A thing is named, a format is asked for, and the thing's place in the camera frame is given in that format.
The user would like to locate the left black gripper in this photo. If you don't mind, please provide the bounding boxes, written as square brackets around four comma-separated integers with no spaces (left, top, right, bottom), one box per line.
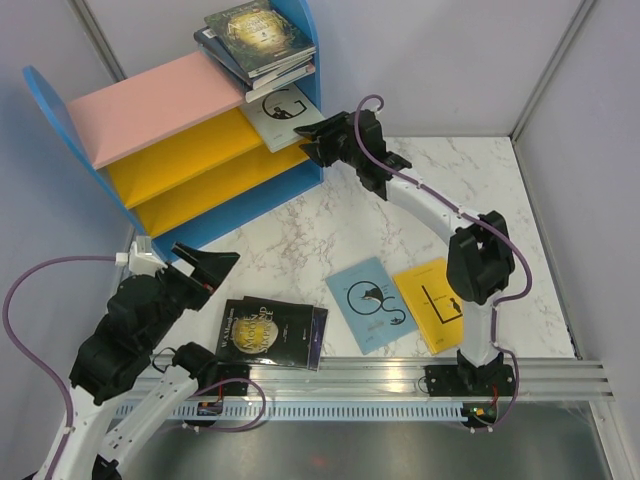
[142,241,240,349]

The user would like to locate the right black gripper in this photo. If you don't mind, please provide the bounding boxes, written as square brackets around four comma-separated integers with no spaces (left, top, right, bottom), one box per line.
[294,111,362,169]

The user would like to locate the grey letter G book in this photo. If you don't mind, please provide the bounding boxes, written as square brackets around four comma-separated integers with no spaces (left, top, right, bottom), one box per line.
[240,84,325,153]

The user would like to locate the teal ocean cover book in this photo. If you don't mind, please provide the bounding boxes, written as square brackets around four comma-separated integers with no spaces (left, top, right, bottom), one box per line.
[244,75,312,103]

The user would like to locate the black Moon and Sixpence book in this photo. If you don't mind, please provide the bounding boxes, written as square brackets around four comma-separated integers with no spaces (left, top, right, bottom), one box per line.
[215,299,314,368]

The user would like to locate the green Alice Wonderland book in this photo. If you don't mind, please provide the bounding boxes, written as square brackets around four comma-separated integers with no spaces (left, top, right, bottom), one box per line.
[204,1,316,78]

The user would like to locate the navy blue hardcover book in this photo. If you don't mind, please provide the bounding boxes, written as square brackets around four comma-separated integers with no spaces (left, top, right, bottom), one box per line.
[193,27,315,90]

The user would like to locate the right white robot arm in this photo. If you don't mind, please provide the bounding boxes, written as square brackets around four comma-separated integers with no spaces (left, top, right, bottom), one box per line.
[294,110,517,397]

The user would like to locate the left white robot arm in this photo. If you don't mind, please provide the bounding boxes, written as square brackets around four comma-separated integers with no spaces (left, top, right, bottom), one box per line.
[33,242,240,479]

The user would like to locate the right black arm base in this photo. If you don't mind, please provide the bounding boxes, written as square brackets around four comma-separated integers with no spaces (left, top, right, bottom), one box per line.
[425,351,516,397]

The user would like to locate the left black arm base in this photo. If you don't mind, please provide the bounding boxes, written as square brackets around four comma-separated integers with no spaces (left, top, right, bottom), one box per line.
[151,342,251,399]

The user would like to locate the blue pink yellow bookshelf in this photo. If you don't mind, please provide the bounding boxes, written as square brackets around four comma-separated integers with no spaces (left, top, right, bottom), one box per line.
[22,0,325,264]

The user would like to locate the dark purple book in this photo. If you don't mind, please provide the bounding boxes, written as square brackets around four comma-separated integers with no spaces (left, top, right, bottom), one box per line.
[307,307,328,371]

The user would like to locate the light blue fish book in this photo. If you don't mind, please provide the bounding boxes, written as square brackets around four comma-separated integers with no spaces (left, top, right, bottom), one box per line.
[326,257,418,355]

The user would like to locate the yellow letter L book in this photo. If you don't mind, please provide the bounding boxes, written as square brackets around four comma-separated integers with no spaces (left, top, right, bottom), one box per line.
[393,257,464,355]

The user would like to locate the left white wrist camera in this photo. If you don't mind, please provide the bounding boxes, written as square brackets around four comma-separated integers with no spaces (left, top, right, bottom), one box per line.
[115,236,166,276]

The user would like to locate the white slotted cable duct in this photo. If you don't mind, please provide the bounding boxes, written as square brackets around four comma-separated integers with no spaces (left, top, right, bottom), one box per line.
[114,399,501,424]

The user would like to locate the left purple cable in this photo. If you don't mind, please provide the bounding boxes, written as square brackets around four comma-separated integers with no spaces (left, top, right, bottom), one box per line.
[3,255,119,479]

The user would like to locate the purple cable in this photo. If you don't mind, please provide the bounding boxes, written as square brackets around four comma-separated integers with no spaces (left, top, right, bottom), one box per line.
[3,255,119,479]
[352,94,532,381]

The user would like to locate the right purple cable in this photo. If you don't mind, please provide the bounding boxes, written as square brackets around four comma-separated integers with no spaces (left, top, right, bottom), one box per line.
[352,94,532,381]

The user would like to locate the aluminium mounting rail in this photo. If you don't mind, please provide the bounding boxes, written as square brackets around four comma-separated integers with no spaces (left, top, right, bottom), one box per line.
[124,357,616,401]

